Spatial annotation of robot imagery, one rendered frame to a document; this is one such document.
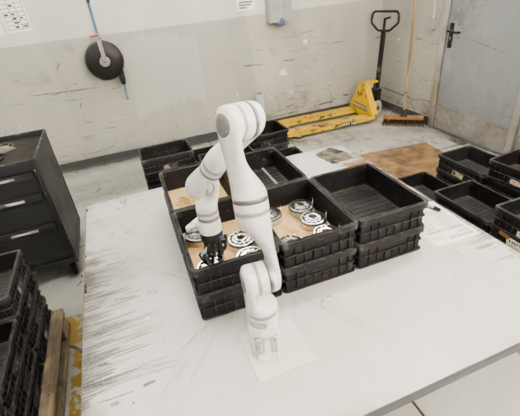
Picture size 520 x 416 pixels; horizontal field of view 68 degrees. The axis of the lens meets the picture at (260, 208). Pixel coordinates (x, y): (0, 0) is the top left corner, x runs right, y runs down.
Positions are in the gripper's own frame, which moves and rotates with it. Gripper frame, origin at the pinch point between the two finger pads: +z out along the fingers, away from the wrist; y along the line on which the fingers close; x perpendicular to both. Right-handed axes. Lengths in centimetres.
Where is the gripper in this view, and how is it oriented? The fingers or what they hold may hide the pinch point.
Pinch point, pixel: (216, 262)
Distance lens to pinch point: 135.4
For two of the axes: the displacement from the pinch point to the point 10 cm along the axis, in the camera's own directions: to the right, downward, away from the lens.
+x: -8.6, -2.0, 4.6
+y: 4.9, -4.9, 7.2
